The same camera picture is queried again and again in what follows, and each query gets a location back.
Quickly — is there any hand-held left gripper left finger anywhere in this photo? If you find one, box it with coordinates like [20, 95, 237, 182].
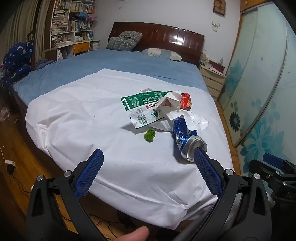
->
[26, 148, 107, 241]

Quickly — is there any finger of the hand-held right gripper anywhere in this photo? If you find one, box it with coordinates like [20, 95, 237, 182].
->
[263, 153, 296, 172]
[248, 159, 277, 183]

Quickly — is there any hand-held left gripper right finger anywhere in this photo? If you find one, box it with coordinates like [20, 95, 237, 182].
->
[183, 148, 272, 241]

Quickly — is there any blue drink can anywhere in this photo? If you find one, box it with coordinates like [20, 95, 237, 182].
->
[173, 118, 207, 162]

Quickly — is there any white paper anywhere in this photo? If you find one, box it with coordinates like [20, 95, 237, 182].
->
[157, 90, 192, 121]

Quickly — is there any person's left hand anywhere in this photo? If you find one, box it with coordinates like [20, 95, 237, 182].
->
[109, 226, 149, 241]

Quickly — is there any small crumpled green wrapper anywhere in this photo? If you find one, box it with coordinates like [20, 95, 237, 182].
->
[144, 130, 156, 142]

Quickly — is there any red snack wrapper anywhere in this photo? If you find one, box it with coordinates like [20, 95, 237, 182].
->
[179, 93, 192, 110]

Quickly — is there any green and white plastic wrapper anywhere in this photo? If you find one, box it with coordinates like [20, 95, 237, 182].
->
[120, 88, 173, 129]

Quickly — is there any light wooden nightstand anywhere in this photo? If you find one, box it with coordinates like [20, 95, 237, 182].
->
[199, 64, 226, 101]

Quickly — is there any red box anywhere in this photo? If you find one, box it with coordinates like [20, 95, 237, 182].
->
[209, 62, 225, 73]

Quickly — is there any grey cloth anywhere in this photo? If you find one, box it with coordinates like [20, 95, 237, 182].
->
[35, 59, 56, 70]

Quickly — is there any white and blue pillow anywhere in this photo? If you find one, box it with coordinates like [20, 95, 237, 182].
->
[142, 48, 182, 62]

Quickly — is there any blue moon printed cloth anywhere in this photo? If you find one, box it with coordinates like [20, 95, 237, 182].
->
[1, 42, 35, 86]

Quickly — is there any grey checked pillow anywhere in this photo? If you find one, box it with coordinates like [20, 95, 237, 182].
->
[106, 31, 143, 51]

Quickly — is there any dark wooden headboard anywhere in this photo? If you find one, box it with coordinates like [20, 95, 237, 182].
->
[108, 22, 205, 67]

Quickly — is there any shelf of books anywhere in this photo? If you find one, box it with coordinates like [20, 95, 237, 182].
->
[51, 0, 96, 48]

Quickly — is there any white bookshelf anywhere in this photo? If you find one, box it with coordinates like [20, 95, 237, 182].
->
[44, 0, 100, 62]

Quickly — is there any striped brown curtain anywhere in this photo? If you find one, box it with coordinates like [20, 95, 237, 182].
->
[5, 0, 50, 61]

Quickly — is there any black floor cable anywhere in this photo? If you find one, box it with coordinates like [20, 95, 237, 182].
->
[9, 173, 34, 193]
[62, 213, 130, 240]

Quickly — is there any wooden wardrobe frame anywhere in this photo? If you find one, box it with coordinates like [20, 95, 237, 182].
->
[239, 0, 275, 13]

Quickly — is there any brown wall picture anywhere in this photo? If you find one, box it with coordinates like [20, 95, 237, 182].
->
[213, 0, 226, 15]

